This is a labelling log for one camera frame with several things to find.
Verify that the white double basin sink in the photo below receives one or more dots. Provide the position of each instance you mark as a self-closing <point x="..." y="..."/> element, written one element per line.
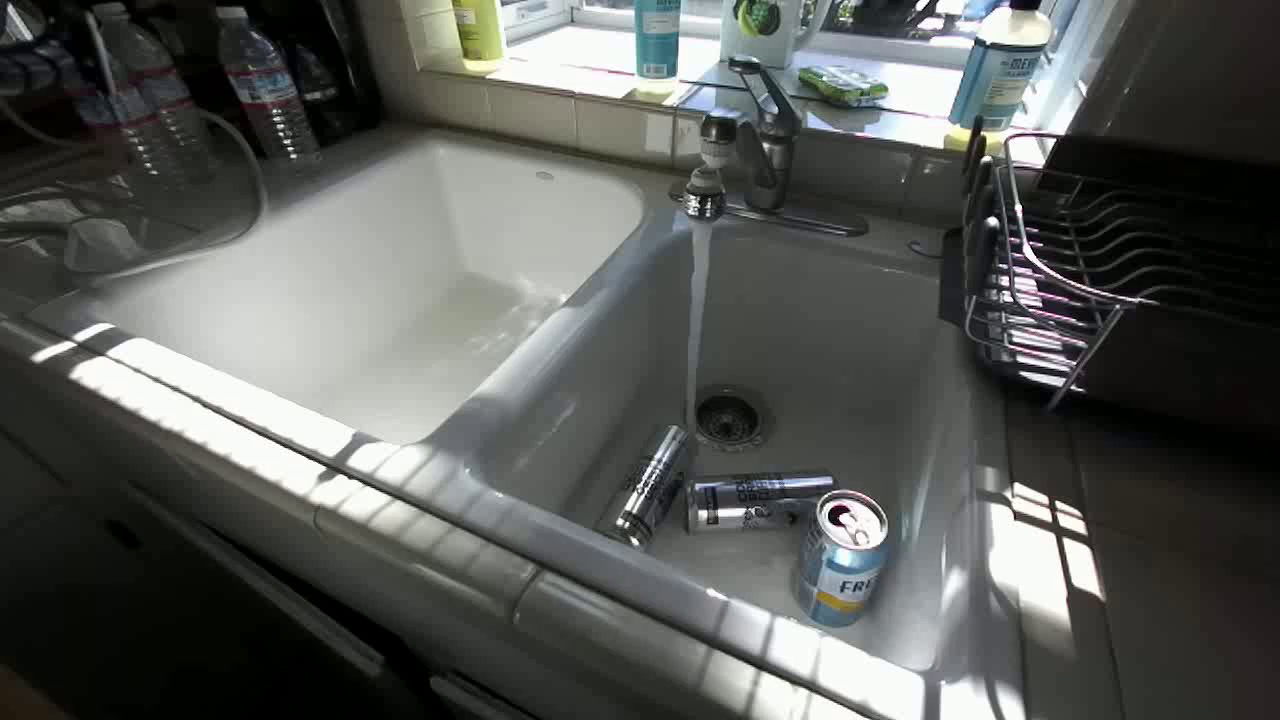
<point x="506" y="339"/>

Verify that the white cup green print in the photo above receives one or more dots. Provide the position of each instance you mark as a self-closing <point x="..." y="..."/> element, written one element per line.
<point x="770" y="28"/>

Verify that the green sponge on sill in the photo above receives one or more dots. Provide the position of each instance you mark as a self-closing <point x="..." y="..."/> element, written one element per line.
<point x="842" y="86"/>

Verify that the clear water bottle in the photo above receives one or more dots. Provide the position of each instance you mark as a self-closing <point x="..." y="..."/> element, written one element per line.
<point x="264" y="89"/>
<point x="108" y="101"/>
<point x="157" y="79"/>

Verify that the white soap bottle blue label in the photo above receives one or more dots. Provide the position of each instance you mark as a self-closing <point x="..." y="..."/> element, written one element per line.
<point x="1003" y="67"/>

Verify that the blue upright soda can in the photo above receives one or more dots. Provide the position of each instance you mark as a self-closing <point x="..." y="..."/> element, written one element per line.
<point x="842" y="559"/>

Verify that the clear water bottle middle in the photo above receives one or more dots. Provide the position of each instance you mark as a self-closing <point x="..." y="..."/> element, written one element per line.
<point x="157" y="79"/>

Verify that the silver can lying left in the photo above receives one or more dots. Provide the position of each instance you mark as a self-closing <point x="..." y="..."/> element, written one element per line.
<point x="654" y="491"/>

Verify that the clear plastic container left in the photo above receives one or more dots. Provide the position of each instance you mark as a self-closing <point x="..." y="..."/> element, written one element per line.
<point x="69" y="223"/>

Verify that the chrome kitchen faucet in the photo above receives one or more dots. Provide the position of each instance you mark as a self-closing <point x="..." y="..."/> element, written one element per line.
<point x="744" y="161"/>

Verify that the clear water bottle right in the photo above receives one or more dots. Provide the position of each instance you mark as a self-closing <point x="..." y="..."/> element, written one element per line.
<point x="264" y="89"/>

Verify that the yellow-green bottle on windowsill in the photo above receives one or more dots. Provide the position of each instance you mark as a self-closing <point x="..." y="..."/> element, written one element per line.
<point x="482" y="28"/>

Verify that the teal bottle on windowsill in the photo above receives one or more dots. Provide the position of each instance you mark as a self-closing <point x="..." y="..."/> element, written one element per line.
<point x="657" y="39"/>

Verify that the clear water bottle left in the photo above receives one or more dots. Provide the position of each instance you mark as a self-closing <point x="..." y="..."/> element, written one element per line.
<point x="108" y="101"/>

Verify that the sink drain strainer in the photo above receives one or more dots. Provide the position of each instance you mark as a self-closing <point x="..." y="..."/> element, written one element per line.
<point x="728" y="417"/>

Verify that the metal wire dish rack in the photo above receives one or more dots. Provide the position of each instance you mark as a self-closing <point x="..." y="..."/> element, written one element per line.
<point x="1122" y="272"/>

